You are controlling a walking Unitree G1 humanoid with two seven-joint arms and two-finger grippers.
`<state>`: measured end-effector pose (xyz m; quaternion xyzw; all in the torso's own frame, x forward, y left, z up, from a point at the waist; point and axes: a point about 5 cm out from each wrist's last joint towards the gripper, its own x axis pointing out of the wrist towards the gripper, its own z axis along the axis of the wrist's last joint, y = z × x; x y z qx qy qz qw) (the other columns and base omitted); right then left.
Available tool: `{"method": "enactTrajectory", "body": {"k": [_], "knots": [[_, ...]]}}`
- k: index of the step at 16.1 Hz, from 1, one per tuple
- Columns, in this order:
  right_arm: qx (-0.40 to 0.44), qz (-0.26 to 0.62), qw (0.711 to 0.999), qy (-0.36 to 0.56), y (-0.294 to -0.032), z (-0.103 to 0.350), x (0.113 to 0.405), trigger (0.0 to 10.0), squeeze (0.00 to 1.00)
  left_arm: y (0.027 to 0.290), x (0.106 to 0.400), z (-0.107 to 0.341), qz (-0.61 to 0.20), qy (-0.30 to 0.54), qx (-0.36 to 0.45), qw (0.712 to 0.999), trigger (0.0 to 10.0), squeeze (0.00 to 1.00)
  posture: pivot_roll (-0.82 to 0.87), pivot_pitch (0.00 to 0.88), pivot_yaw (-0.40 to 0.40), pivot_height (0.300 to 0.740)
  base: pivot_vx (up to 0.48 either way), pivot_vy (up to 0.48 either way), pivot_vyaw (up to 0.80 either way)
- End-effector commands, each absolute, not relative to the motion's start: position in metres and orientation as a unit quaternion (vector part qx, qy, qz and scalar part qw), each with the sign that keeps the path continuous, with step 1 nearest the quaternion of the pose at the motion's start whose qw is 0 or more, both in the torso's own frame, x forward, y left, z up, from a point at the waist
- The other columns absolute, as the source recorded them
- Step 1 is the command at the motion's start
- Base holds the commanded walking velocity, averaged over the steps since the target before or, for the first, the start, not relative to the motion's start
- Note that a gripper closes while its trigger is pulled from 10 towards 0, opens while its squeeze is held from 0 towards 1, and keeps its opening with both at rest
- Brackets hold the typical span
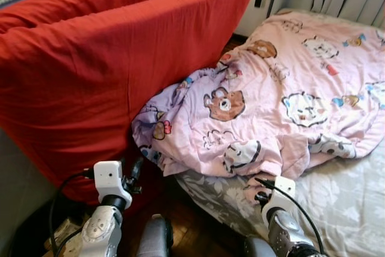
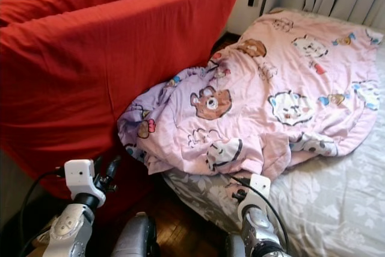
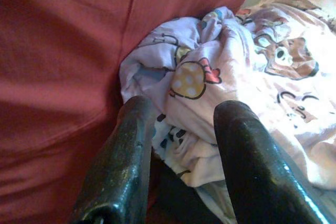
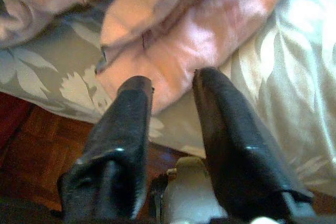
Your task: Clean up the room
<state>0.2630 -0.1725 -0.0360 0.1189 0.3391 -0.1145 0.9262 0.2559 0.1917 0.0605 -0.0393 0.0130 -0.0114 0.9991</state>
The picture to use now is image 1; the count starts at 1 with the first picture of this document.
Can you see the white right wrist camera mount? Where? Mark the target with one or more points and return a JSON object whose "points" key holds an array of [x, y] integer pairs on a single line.
{"points": [[284, 192]]}

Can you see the pink cartoon blanket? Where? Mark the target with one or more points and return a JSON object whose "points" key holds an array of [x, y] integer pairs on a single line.
{"points": [[289, 88]]}

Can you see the silver robot right leg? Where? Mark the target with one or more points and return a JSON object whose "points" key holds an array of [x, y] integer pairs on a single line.
{"points": [[258, 250]]}

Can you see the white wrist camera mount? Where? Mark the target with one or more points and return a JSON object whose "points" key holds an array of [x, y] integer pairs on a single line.
{"points": [[109, 179], [284, 192]]}

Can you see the black wall socket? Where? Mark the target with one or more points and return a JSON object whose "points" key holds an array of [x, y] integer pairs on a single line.
{"points": [[258, 1]]}

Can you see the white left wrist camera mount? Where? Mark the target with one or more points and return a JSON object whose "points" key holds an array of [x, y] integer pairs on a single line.
{"points": [[109, 179]]}

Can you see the bed with grey floral sheet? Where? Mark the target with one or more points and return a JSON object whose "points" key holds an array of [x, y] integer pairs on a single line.
{"points": [[343, 209]]}

